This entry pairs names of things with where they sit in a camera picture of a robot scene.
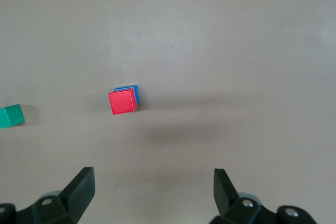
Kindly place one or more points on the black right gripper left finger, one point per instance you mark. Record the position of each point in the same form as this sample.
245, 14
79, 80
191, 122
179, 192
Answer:
78, 195

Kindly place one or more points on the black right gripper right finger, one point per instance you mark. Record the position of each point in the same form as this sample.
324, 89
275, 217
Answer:
227, 203

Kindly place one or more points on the blue wooden cube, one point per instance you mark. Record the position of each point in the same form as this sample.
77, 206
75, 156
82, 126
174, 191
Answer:
136, 93

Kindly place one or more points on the green wooden cube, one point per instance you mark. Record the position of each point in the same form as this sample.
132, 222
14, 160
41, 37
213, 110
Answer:
10, 116

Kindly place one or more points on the red wooden cube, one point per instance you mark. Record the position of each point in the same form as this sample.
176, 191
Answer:
122, 102

